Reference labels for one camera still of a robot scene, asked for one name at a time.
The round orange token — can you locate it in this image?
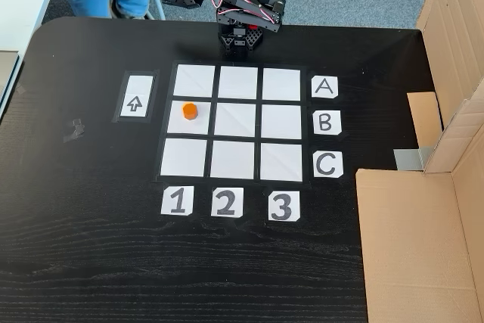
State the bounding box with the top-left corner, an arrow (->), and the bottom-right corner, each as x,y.
181,101 -> 200,121

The white grid sheet black tape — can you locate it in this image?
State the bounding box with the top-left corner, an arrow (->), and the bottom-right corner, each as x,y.
152,59 -> 313,190

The white arrow paper sheet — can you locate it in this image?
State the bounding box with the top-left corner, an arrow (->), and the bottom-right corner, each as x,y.
112,69 -> 161,125

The paper sheet letter A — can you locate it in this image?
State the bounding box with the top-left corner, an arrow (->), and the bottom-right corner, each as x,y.
311,76 -> 340,100

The crumpled black tape piece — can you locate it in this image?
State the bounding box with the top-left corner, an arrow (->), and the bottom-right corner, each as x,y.
62,118 -> 85,144

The paper sheet letter B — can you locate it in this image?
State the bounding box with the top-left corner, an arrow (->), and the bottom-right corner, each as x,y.
312,110 -> 343,135

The paper sheet number 1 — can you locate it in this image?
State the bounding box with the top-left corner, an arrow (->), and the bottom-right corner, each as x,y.
160,185 -> 195,217

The paper sheet number 2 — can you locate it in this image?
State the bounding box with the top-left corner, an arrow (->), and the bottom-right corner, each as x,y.
210,186 -> 245,219

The paper sheet letter C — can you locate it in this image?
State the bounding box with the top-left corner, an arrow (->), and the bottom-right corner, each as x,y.
312,151 -> 344,179

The paper sheet number 3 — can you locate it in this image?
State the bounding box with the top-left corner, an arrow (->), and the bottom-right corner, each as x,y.
268,190 -> 302,222

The grey tape strip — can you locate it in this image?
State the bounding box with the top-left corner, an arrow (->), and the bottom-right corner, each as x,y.
392,146 -> 433,171

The brown cardboard box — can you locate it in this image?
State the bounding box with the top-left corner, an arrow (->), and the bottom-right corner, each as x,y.
355,0 -> 484,323

